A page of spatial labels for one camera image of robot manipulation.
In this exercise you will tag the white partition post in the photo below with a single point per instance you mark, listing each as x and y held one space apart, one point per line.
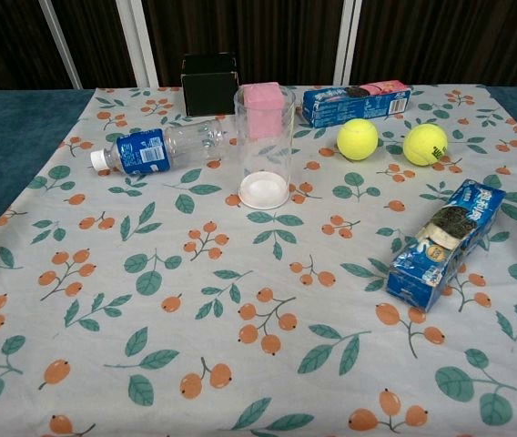
60 45
347 41
138 45

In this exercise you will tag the clear plastic tube container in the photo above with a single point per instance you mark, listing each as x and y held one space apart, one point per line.
263 191

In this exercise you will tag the yellow tennis ball with logo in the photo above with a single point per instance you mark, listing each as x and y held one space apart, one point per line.
422 141

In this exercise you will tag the plain yellow tennis ball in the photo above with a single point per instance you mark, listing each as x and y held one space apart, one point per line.
357 139

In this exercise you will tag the floral white tablecloth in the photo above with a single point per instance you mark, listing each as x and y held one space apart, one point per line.
258 273

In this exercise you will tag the pink foam cube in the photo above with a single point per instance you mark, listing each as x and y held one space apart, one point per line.
263 98

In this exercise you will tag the blue label plastic water bottle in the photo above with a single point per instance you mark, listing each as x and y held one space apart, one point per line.
142 152

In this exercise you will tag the black open box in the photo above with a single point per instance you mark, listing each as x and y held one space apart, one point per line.
208 91

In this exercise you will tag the blue and pink cookie box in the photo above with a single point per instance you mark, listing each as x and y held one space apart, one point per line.
354 109

